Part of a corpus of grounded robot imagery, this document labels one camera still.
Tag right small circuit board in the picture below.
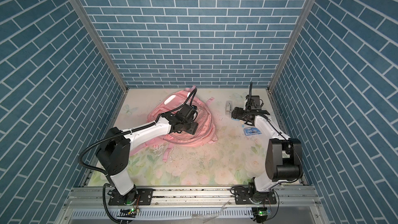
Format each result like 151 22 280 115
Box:
251 207 269 224

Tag small circuit board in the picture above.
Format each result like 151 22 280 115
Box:
117 208 140 219
251 207 269 224

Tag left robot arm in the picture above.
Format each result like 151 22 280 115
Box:
96 117 199 196

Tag right corner aluminium post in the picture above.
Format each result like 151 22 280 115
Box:
268 0 315 92

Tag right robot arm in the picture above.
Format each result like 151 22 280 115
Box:
231 107 304 193

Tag corner aluminium post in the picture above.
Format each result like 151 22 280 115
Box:
68 0 128 93
268 0 315 92

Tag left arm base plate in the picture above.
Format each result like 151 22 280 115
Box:
107 188 154 206

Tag left small circuit board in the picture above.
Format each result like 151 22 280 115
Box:
117 208 140 219

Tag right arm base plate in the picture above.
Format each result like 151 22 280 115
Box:
230 186 277 205

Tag blue geometry set case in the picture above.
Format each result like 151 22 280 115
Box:
244 127 262 136

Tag pink student backpack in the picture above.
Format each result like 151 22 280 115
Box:
130 87 218 156

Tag aluminium front rail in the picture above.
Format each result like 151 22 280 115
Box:
56 185 328 224

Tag clear plastic eraser case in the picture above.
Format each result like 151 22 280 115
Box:
225 101 233 115

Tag left corner aluminium post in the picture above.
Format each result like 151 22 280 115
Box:
68 0 128 93

